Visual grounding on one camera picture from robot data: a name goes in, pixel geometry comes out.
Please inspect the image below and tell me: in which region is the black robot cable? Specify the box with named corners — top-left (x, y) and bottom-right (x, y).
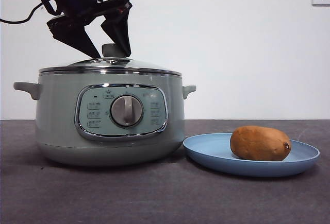
top-left (0, 0), bottom-right (57, 24)

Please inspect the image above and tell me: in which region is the glass lid with green knob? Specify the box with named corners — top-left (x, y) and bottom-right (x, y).
top-left (38, 43), bottom-right (183, 77)

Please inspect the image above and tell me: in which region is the brown potato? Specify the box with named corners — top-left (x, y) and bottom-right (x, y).
top-left (230, 125), bottom-right (292, 162)

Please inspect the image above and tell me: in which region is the blue round plate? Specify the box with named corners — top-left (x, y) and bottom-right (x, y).
top-left (183, 132), bottom-right (321, 178)

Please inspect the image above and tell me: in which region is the pale green electric steamer pot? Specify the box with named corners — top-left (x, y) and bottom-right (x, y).
top-left (13, 71), bottom-right (196, 167)

